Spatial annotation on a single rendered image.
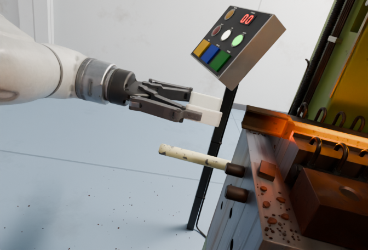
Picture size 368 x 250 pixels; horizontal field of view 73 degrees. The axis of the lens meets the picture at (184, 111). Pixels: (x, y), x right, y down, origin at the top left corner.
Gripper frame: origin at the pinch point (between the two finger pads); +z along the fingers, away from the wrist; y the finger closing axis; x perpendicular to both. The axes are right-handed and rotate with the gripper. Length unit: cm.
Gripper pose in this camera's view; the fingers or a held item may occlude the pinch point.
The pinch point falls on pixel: (207, 108)
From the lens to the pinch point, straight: 51.2
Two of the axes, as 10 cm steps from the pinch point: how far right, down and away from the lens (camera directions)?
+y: -1.5, 3.9, -9.1
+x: 2.0, -8.9, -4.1
